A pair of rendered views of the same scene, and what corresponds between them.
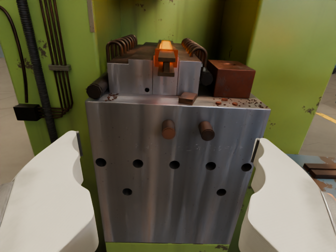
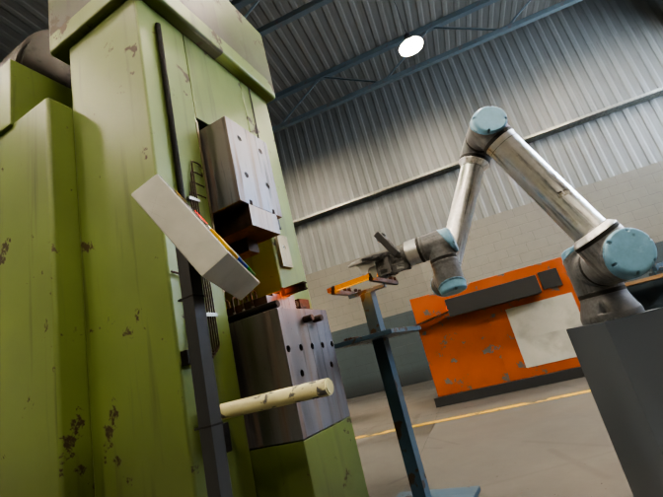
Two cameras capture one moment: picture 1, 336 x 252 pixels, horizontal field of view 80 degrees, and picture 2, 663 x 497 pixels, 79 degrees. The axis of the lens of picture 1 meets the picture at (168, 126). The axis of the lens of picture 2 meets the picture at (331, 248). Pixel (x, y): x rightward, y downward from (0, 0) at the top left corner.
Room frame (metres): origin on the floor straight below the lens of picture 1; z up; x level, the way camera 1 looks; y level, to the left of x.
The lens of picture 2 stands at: (-0.45, 1.35, 0.66)
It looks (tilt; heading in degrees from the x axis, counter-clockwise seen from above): 17 degrees up; 295
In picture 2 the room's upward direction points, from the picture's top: 14 degrees counter-clockwise
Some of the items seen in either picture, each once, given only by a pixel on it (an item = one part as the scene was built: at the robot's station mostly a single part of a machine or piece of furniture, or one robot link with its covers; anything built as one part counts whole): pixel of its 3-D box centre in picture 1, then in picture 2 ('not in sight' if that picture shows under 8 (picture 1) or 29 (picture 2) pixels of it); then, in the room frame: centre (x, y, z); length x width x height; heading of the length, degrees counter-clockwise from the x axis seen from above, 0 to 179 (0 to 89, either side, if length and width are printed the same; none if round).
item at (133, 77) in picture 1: (157, 60); (241, 316); (0.65, 0.04, 0.96); 0.42 x 0.20 x 0.09; 2
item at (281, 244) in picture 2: not in sight; (283, 251); (0.58, -0.27, 1.27); 0.09 x 0.02 x 0.17; 92
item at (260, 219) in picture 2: not in sight; (227, 236); (0.65, 0.04, 1.32); 0.42 x 0.20 x 0.10; 2
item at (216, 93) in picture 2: not in sight; (187, 115); (0.80, 0.01, 2.06); 0.44 x 0.41 x 0.47; 2
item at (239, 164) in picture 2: not in sight; (225, 189); (0.65, 0.00, 1.56); 0.42 x 0.39 x 0.40; 2
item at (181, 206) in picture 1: (170, 133); (257, 380); (0.66, -0.01, 0.69); 0.56 x 0.38 x 0.45; 2
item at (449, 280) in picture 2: not in sight; (448, 276); (-0.20, -0.02, 0.86); 0.12 x 0.09 x 0.12; 111
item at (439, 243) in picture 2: not in sight; (436, 245); (-0.20, -0.01, 0.98); 0.12 x 0.09 x 0.10; 2
